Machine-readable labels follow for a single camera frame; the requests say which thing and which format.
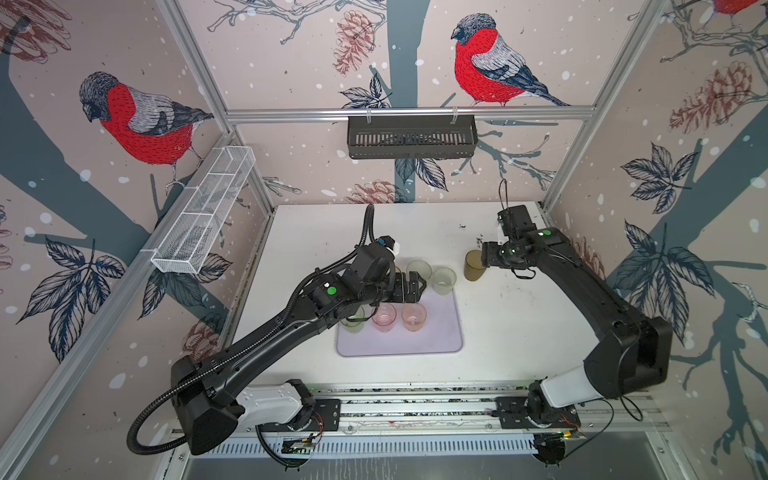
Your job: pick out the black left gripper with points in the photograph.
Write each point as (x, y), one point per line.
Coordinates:
(401, 293)

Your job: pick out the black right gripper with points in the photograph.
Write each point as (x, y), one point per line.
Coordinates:
(489, 250)

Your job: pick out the pink glass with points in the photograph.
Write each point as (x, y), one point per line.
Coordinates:
(414, 316)
(385, 317)

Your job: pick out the amber textured glass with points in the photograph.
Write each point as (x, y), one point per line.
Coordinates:
(473, 266)

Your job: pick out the tall pale green textured glass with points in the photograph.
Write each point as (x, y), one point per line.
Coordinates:
(421, 267)

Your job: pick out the smooth green glass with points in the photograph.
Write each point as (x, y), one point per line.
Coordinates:
(356, 322)

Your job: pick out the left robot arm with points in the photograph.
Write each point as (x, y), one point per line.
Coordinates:
(206, 393)

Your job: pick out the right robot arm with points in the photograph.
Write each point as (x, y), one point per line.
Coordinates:
(632, 352)

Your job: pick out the lilac plastic tray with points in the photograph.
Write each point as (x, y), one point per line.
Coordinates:
(440, 333)

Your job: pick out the black hanging basket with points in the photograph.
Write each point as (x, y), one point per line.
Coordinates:
(411, 137)

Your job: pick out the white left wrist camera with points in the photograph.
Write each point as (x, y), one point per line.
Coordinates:
(390, 243)

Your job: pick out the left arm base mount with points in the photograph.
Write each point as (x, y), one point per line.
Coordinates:
(325, 417)

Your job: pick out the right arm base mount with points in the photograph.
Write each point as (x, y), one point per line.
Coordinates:
(534, 414)

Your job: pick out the white wire mesh basket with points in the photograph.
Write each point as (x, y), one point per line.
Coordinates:
(194, 232)

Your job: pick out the horizontal aluminium rail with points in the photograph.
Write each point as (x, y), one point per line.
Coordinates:
(244, 116)

